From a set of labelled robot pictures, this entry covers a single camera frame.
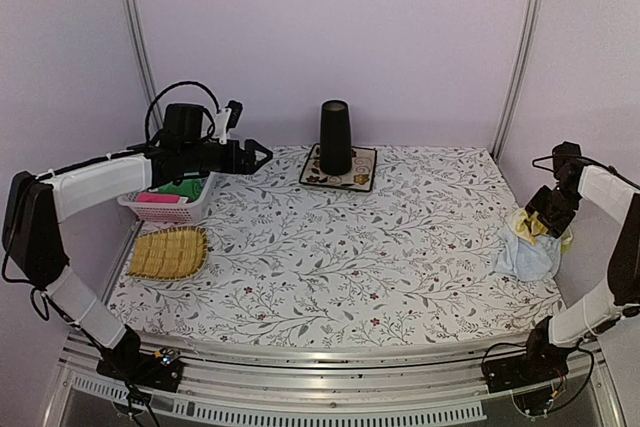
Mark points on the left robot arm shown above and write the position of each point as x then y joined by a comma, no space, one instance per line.
31,237

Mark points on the left aluminium post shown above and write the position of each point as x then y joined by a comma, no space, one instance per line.
136,33

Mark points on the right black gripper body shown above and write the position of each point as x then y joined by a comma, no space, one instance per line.
554,209

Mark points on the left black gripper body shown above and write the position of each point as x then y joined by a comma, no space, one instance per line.
197,159

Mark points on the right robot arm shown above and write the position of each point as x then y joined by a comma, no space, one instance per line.
614,201

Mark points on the black tall cup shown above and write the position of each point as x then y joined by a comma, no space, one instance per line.
335,138

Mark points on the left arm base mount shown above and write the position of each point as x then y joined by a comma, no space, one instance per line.
160,370

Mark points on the pink rolled towel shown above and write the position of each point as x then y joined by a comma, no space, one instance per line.
158,198

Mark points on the white plastic basket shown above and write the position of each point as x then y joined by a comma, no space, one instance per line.
181,212

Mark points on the yellow-green patterned towel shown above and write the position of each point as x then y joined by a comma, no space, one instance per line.
529,228

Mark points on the light blue towel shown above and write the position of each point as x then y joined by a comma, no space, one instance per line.
524,261

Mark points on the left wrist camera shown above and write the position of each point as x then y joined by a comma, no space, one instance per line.
225,120

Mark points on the woven bamboo tray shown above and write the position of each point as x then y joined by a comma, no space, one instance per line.
171,254

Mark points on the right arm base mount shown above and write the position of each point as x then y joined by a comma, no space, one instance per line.
523,370

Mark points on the aluminium front rail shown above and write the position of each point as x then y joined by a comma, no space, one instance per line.
240,385

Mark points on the right aluminium post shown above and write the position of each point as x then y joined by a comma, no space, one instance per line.
524,47

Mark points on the aluminium post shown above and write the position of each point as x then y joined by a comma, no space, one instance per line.
524,47
136,33

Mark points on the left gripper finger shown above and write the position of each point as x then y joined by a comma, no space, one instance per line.
250,166
257,154

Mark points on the green rolled towel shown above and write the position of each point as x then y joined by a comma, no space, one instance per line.
191,188

